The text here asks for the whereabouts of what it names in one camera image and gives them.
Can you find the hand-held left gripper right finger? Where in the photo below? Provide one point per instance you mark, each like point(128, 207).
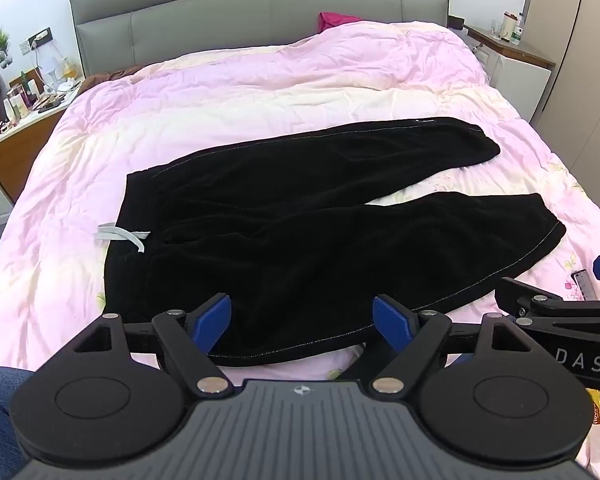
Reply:
point(387, 317)

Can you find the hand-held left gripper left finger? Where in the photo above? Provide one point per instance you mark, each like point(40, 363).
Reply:
point(214, 319)

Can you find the black pants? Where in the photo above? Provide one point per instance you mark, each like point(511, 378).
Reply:
point(290, 230)

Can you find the grey remote control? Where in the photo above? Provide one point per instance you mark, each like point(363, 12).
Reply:
point(581, 285)

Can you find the beige wardrobe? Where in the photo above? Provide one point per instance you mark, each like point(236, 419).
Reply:
point(585, 70)

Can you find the white wooden-top nightstand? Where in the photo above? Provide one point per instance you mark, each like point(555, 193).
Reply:
point(517, 67)

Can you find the pink duvet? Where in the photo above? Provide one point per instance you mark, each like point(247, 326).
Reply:
point(260, 100)

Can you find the person's jeans leg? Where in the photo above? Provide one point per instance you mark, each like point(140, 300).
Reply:
point(0, 420)

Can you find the clear plastic bottle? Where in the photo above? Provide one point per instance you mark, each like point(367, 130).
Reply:
point(518, 30)

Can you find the wooden nightstand with cosmetics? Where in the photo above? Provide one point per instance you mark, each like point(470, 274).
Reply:
point(22, 145)

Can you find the white jar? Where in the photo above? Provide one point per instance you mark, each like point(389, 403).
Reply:
point(508, 25)

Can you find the brown blanket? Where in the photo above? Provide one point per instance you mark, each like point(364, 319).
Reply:
point(112, 76)

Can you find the drinking glass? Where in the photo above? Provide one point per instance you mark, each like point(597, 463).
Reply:
point(496, 30)

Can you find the cluster of cosmetic bottles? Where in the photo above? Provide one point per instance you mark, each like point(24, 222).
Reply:
point(27, 97)

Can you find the clear table lamp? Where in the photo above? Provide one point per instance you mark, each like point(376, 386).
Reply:
point(55, 65)

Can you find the grey bed headboard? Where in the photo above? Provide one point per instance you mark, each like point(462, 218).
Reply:
point(240, 20)

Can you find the magenta pillow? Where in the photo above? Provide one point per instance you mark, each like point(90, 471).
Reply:
point(336, 21)

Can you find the small green potted plant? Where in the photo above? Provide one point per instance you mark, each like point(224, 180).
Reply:
point(1, 45)

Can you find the wall power outlet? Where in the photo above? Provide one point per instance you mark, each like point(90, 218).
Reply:
point(35, 40)

